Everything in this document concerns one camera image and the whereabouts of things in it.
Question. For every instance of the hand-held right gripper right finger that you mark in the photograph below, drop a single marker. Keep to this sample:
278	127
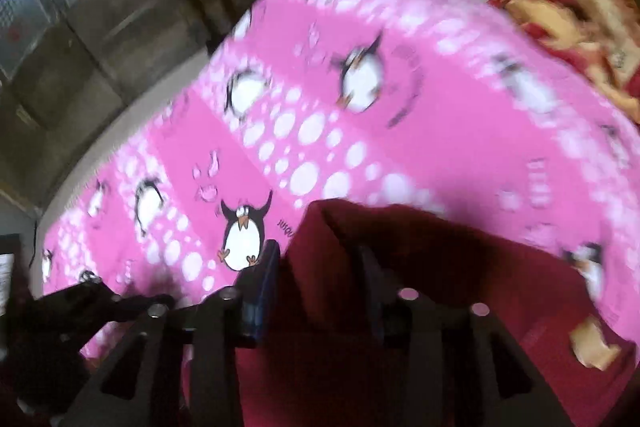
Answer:
374	294

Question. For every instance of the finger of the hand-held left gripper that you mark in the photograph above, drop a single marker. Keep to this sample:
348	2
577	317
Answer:
117	304

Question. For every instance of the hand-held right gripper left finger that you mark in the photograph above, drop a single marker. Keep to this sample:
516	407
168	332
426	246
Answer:
262	294

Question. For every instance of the maroon garment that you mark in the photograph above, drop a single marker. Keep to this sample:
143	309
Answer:
450	267

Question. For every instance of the pink penguin print blanket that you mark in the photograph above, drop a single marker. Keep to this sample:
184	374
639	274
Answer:
400	132

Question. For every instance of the red and yellow floral blanket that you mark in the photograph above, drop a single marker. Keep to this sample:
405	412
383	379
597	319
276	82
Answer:
565	12

